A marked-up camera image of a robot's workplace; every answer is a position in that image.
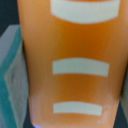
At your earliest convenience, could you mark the gripper teal padded right finger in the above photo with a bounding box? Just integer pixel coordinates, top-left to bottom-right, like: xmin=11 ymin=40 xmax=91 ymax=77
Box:
xmin=117 ymin=79 xmax=128 ymax=128

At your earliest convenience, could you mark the gripper teal padded left finger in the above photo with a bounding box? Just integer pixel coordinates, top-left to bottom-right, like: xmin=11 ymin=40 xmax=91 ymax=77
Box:
xmin=0 ymin=25 xmax=29 ymax=128

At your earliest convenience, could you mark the orange bread loaf toy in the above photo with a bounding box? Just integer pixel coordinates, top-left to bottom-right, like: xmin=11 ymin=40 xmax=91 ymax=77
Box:
xmin=18 ymin=0 xmax=128 ymax=128

